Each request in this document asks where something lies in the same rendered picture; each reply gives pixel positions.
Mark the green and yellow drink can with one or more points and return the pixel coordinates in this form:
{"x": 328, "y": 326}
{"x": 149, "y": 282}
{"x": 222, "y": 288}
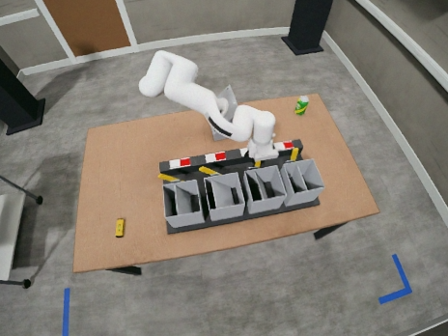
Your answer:
{"x": 301, "y": 105}

